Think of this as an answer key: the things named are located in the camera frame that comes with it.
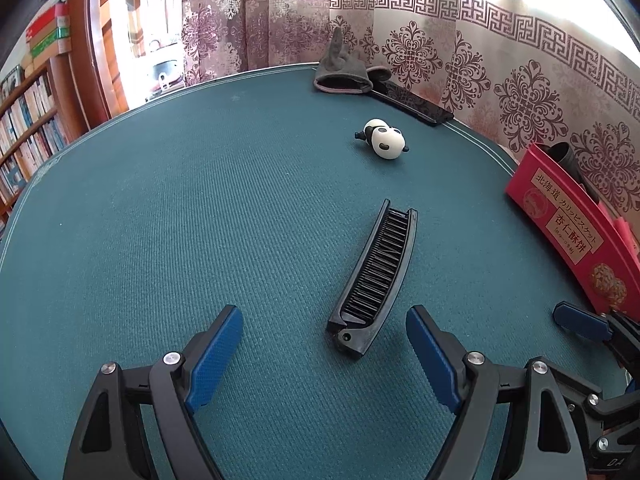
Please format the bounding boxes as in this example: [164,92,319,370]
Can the patterned purple curtain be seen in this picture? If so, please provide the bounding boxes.
[181,0,639,226]

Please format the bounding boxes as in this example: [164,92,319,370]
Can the stacked colourful boxes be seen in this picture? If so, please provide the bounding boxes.
[25,0,70,58]

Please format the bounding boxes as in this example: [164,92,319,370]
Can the red pink storage box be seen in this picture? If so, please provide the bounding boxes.
[506,144,639,321]

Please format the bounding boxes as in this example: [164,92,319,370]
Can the wooden bookshelf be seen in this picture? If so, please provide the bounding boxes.
[1,54,88,228]

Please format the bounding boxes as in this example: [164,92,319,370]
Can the wooden door frame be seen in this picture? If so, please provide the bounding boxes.
[67,0,144,129]

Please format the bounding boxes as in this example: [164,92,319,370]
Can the dark grey glove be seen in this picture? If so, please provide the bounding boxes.
[314,28,392,94]

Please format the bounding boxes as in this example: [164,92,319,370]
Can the pink foam curler stick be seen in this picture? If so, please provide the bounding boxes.
[598,200,639,257]

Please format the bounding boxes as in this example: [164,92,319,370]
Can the black folding comb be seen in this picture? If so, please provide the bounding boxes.
[326,200,418,360]

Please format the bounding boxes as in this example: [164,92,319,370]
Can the panda figurine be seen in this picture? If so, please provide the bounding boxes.
[354,118,409,160]

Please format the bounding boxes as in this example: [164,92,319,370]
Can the black notebook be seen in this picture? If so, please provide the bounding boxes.
[370,80,454,126]

